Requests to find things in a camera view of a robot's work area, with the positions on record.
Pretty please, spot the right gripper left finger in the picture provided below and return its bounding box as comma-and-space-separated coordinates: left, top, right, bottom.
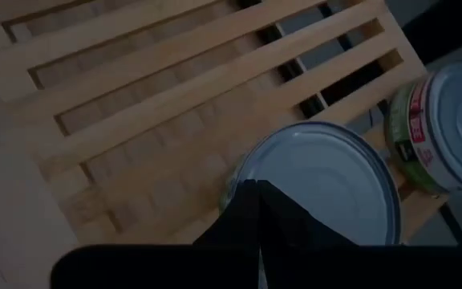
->
50, 179, 261, 289

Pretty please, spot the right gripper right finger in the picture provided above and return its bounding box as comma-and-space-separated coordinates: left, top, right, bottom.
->
258, 180, 462, 289

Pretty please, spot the green tuna can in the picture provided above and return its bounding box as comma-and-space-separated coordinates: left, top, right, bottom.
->
383, 59, 462, 197
218, 121, 402, 246

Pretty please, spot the wooden slatted shelf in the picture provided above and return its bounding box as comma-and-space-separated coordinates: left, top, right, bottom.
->
0, 0, 451, 246

